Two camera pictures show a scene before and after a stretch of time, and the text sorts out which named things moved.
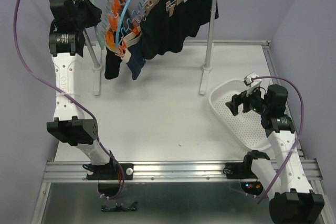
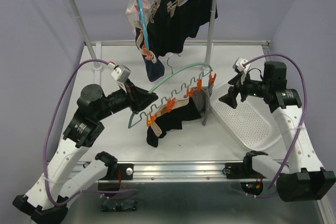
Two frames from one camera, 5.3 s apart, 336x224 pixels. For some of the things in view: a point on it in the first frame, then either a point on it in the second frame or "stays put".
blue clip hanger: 117,29 -> 149,53
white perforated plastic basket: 247,127 stays put
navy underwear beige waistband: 134,56 -> 154,66
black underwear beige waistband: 113,60 -> 169,117
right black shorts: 189,16 stays put
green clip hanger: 102,0 -> 186,83
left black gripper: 87,4 -> 138,98
